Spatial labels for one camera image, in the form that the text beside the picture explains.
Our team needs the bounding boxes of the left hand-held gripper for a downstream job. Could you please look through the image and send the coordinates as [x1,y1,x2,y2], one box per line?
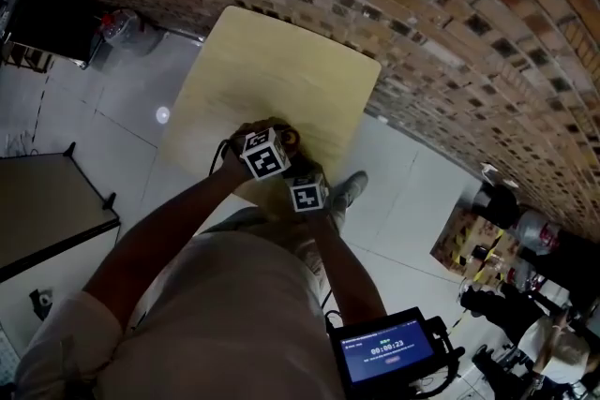
[240,126,295,183]

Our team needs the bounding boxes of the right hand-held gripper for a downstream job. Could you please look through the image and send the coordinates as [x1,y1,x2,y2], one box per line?
[285,171,330,214]

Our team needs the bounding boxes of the small yellow orange object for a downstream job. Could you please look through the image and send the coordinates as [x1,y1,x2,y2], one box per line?
[280,126,304,156]

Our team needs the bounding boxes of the person's right forearm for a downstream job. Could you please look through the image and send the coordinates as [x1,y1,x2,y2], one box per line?
[304,208,388,324]

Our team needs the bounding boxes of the person's left forearm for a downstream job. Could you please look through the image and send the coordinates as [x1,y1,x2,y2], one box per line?
[83,154,254,333]

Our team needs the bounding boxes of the person's left hand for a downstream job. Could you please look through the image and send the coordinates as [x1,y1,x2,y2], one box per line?
[223,119,283,173]

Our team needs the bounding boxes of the person's beige trousers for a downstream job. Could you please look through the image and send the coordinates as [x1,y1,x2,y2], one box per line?
[205,189,351,259]

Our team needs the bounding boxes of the person's grey shoe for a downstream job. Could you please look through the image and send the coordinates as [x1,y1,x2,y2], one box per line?
[330,170,369,202]

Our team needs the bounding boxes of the person's beige shirt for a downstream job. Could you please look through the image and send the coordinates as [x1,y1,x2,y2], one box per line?
[13,229,348,400]

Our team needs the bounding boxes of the cardboard boxes with striped tape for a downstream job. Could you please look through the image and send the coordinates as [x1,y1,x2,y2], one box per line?
[429,205,526,285]

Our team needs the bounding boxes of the black monitor with blue screen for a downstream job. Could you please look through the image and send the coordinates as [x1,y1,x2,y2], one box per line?
[326,306,465,400]

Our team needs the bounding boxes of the clear plastic bag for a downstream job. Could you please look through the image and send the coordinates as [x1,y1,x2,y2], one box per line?
[96,8,163,57]

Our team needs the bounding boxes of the small white box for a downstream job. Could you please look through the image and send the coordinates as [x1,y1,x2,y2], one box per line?
[480,161,505,184]

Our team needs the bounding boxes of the black round bin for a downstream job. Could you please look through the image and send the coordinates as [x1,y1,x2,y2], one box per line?
[471,183,521,230]

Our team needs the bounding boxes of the clear water jug red label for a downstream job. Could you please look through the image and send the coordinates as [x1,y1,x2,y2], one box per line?
[513,208,563,257]

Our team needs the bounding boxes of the dark brown cabinet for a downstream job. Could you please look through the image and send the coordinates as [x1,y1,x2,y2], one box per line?
[0,0,102,62]

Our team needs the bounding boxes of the low wooden shelf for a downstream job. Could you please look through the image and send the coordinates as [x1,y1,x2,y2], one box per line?
[2,41,55,74]

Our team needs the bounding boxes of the black clamp with white roll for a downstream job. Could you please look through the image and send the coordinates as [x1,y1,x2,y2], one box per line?
[28,288,55,319]

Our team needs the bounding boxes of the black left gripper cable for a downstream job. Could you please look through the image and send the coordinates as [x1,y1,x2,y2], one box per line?
[208,138,235,177]

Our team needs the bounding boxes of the grey table with black frame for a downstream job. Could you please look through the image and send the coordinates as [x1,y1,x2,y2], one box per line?
[0,141,123,282]

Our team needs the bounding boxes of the white floor cable bundle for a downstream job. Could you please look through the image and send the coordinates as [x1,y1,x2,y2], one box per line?
[4,133,41,158]

